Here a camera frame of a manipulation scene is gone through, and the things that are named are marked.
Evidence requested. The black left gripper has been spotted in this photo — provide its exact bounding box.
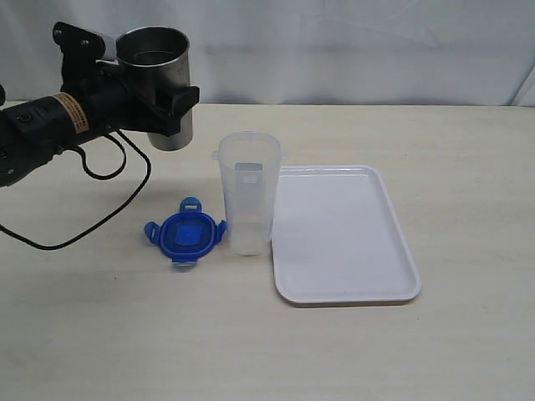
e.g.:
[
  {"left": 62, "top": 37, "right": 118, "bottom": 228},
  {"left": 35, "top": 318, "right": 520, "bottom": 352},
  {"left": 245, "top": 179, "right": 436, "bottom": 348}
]
[{"left": 84, "top": 61, "right": 200, "bottom": 136}]

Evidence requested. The stainless steel cup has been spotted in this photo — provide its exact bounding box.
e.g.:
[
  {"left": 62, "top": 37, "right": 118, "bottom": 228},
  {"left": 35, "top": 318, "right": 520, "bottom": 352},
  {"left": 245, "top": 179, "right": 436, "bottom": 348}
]
[{"left": 116, "top": 26, "right": 195, "bottom": 151}]

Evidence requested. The clear tall plastic container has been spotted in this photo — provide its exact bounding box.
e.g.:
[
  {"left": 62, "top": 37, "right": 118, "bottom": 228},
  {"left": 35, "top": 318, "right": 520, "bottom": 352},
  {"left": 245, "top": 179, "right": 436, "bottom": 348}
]
[{"left": 212, "top": 131, "right": 284, "bottom": 256}]

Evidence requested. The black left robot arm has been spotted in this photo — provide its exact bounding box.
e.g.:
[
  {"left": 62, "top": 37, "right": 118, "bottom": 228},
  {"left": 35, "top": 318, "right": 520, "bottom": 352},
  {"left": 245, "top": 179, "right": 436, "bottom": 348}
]
[{"left": 1, "top": 62, "right": 200, "bottom": 186}]

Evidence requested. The white plastic tray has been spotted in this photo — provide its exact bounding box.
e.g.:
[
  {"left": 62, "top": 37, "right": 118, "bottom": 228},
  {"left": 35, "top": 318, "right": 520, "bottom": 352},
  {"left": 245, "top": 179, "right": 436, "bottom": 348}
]
[{"left": 272, "top": 165, "right": 422, "bottom": 306}]

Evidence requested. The blue plastic lid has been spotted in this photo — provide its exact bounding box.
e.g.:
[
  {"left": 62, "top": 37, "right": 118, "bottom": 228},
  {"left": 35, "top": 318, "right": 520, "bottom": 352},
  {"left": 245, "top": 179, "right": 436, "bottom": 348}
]
[{"left": 144, "top": 196, "right": 227, "bottom": 271}]

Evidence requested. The black cable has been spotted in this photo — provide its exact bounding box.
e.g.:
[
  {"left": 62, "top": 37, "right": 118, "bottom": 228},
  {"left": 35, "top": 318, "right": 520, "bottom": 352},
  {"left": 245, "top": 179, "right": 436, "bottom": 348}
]
[{"left": 0, "top": 127, "right": 152, "bottom": 251}]

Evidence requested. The white backdrop curtain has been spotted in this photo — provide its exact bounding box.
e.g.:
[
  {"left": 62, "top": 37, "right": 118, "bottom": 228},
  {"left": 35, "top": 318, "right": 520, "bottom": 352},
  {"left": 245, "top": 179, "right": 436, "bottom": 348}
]
[{"left": 1, "top": 1, "right": 534, "bottom": 106}]

